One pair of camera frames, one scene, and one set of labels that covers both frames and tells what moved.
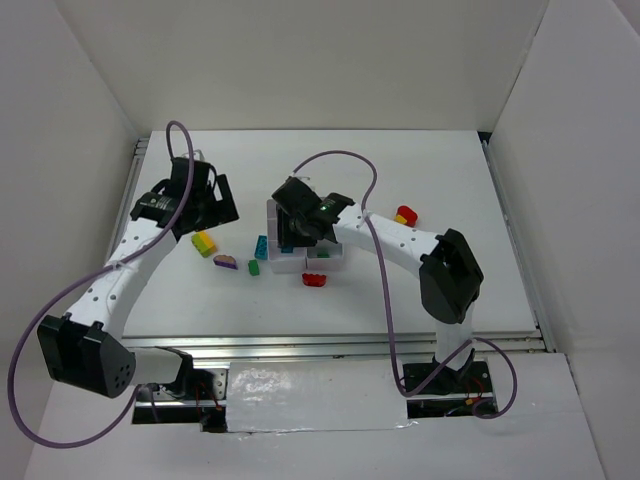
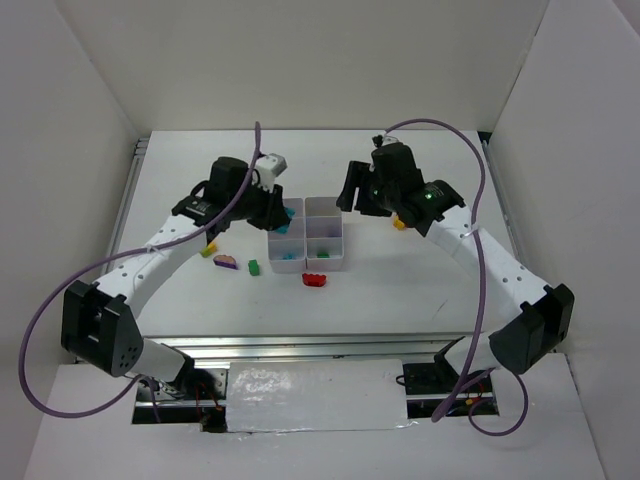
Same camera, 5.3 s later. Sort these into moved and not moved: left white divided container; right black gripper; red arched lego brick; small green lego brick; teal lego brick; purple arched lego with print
Moved: teal lego brick; right black gripper
Not moved: left white divided container; purple arched lego with print; small green lego brick; red arched lego brick
